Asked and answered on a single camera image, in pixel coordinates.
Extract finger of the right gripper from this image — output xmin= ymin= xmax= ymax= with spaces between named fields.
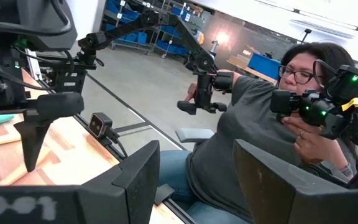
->
xmin=13 ymin=119 xmax=54 ymax=173

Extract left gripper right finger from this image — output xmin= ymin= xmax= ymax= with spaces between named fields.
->
xmin=232 ymin=139 xmax=358 ymax=224

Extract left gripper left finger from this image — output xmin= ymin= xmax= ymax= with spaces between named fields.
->
xmin=0 ymin=139 xmax=161 ymax=224

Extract person's wristband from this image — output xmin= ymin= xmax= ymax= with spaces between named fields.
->
xmin=339 ymin=163 xmax=354 ymax=179

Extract person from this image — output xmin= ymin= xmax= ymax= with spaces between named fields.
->
xmin=158 ymin=42 xmax=358 ymax=224

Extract white round pillar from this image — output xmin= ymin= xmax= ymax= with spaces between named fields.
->
xmin=65 ymin=0 xmax=107 ymax=43

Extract yellow tag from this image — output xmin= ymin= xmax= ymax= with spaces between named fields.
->
xmin=341 ymin=97 xmax=358 ymax=112

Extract person's eyeglasses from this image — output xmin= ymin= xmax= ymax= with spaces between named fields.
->
xmin=278 ymin=64 xmax=323 ymax=85

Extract large blue bin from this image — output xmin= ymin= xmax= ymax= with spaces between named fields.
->
xmin=247 ymin=52 xmax=282 ymax=80

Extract metal rack with blue bins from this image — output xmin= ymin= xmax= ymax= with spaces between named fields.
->
xmin=103 ymin=0 xmax=206 ymax=60

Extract cardboard box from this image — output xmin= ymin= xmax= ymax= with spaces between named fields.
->
xmin=227 ymin=45 xmax=260 ymax=70

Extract black camera cable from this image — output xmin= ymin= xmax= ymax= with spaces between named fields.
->
xmin=106 ymin=129 xmax=130 ymax=159

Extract small black table camera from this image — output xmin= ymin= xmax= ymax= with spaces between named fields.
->
xmin=88 ymin=112 xmax=114 ymax=141

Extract black aluminium table frame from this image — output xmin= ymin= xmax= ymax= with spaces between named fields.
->
xmin=25 ymin=48 xmax=198 ymax=224

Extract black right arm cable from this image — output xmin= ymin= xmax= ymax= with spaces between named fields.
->
xmin=0 ymin=0 xmax=74 ymax=37

